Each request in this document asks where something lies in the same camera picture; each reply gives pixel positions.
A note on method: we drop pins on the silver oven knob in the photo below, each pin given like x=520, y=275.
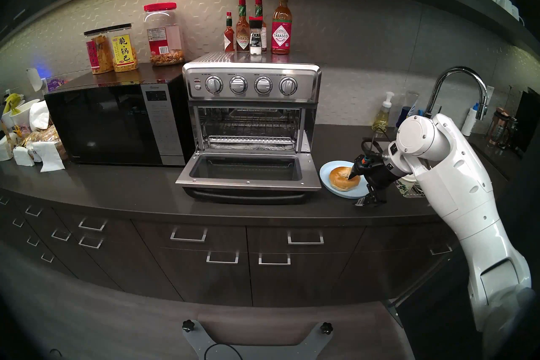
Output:
x=214, y=85
x=238, y=85
x=263, y=85
x=288, y=86

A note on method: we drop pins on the small red hot sauce bottle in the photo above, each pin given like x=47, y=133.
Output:
x=229, y=40

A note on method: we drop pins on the stainless steel sink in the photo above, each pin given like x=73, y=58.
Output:
x=379, y=150

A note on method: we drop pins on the yellow soap pump bottle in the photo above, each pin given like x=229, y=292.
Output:
x=381, y=122

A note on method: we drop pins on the black star knob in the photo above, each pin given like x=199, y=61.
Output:
x=326, y=328
x=188, y=326

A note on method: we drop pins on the small white container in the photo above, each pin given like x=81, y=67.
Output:
x=5, y=150

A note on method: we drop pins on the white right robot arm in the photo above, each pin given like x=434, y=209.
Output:
x=455, y=177

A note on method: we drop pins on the clear jar red lid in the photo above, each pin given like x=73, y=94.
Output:
x=163, y=38

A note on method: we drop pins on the paper cup white lid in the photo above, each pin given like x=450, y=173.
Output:
x=407, y=186

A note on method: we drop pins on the golden brown bagel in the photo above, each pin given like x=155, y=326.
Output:
x=339, y=180

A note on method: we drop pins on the grey robot mounting plate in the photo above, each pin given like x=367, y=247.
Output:
x=196, y=342

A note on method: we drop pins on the yellow banana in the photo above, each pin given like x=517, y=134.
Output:
x=12, y=102

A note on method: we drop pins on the snack jar yellow label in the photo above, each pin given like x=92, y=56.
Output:
x=123, y=52

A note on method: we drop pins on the medium Tabasco sauce bottle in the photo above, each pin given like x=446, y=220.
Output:
x=258, y=8
x=242, y=39

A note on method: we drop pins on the stainless steel toaster oven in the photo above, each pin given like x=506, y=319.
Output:
x=253, y=68

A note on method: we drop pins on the light blue plate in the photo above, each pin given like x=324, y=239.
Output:
x=327, y=185

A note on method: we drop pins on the blue dish soap bottle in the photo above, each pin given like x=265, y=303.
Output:
x=405, y=113

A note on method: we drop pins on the white upright tissue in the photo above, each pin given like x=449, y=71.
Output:
x=39, y=114

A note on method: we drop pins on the purple box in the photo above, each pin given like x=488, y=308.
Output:
x=55, y=86

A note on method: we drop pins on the white mug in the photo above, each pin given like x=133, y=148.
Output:
x=504, y=2
x=515, y=11

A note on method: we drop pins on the dark wood drawer cabinet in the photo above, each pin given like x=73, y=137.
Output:
x=194, y=279

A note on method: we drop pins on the large orange Tabasco bottle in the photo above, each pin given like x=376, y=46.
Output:
x=282, y=35

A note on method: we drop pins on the chrome gooseneck faucet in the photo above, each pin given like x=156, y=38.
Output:
x=462, y=69

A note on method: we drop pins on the black Panasonic microwave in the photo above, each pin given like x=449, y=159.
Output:
x=118, y=131

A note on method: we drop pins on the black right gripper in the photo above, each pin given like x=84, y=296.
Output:
x=377, y=173

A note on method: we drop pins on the clear bag of bread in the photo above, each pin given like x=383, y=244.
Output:
x=44, y=135

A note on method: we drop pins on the glass toaster oven door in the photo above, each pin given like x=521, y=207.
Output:
x=253, y=184

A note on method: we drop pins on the white bottle blue cap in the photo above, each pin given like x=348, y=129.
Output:
x=469, y=123

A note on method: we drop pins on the white bowl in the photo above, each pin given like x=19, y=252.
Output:
x=23, y=112

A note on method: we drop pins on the glass copper French press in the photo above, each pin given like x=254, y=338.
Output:
x=499, y=129

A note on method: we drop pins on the black coffee machine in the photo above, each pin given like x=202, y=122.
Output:
x=529, y=121

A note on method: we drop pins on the snack jar red label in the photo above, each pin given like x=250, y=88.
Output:
x=99, y=55

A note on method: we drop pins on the small folded white napkin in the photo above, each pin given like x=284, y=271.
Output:
x=23, y=156

